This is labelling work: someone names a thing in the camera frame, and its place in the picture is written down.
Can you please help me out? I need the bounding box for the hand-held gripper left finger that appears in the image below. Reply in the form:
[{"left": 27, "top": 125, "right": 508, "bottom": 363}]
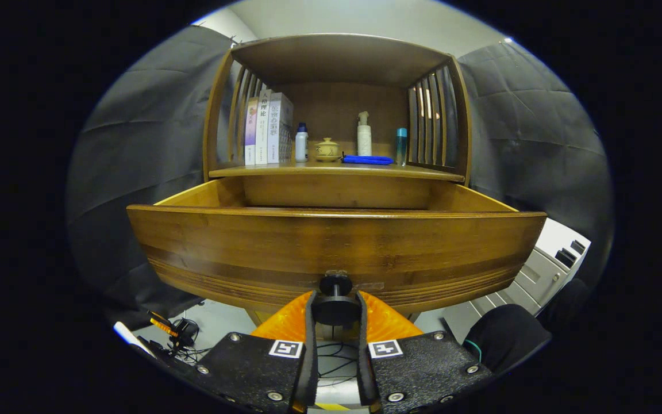
[{"left": 196, "top": 290, "right": 320, "bottom": 414}]

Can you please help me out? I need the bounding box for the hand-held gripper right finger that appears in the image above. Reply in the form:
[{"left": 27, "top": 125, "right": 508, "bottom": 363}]
[{"left": 356, "top": 290, "right": 494, "bottom": 414}]

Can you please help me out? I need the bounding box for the wooden drawer with black knob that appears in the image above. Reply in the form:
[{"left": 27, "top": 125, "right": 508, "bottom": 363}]
[{"left": 126, "top": 174, "right": 548, "bottom": 328}]

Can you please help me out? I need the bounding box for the wooden countertop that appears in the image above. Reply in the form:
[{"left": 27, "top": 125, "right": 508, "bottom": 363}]
[{"left": 209, "top": 161, "right": 465, "bottom": 183}]

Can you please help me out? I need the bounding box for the grey filing cabinet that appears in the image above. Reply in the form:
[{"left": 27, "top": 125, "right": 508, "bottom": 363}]
[{"left": 443, "top": 217, "right": 592, "bottom": 346}]

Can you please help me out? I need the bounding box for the wooden cabinet with slatted sides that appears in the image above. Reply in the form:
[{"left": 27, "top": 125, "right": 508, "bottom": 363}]
[{"left": 203, "top": 33, "right": 473, "bottom": 186}]

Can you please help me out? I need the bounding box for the person's dark clothing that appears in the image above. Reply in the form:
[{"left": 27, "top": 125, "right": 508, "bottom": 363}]
[{"left": 463, "top": 279, "right": 590, "bottom": 374}]

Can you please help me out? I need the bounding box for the orange and black tool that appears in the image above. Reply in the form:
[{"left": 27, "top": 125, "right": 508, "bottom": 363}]
[{"left": 147, "top": 310, "right": 179, "bottom": 338}]

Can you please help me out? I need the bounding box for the white flat object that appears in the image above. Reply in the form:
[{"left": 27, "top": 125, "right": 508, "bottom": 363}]
[{"left": 114, "top": 321, "right": 156, "bottom": 358}]

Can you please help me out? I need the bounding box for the blue folded cloth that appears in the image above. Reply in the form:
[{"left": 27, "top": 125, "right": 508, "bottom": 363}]
[{"left": 342, "top": 154, "right": 394, "bottom": 166}]

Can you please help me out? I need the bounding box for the yellow lidded teacup with saucer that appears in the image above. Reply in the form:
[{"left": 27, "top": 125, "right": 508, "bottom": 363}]
[{"left": 314, "top": 137, "right": 342, "bottom": 163}]

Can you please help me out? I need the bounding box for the white bottle with blue cap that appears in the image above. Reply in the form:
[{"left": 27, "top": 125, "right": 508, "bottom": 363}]
[{"left": 295, "top": 122, "right": 309, "bottom": 163}]

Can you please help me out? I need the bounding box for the white pump bottle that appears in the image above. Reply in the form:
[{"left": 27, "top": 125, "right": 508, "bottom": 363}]
[{"left": 357, "top": 111, "right": 373, "bottom": 157}]

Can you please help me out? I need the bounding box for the white book with patterned cover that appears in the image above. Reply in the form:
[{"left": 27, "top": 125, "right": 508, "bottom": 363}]
[{"left": 267, "top": 92, "right": 294, "bottom": 164}]

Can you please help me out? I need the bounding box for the tall white book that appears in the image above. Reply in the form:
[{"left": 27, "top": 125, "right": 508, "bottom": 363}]
[{"left": 255, "top": 89, "right": 273, "bottom": 166}]

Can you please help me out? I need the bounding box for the thin purple book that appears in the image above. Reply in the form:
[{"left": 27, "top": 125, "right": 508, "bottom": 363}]
[{"left": 244, "top": 97, "right": 259, "bottom": 167}]

